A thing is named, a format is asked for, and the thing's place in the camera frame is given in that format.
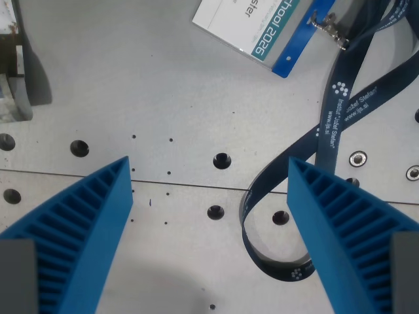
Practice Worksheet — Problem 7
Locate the metal lanyard clip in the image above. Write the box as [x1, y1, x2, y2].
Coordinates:
[310, 10, 349, 50]

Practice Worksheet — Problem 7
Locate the white and blue name badge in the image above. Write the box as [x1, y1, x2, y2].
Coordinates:
[191, 0, 338, 79]

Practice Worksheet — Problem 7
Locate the grey metal bracket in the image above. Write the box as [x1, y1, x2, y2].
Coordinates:
[0, 0, 53, 124]

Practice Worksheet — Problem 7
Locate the dark blue printed lanyard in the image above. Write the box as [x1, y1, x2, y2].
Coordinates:
[239, 0, 419, 283]

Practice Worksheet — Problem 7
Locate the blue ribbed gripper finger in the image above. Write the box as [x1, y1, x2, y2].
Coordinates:
[285, 156, 419, 314]
[0, 155, 134, 314]

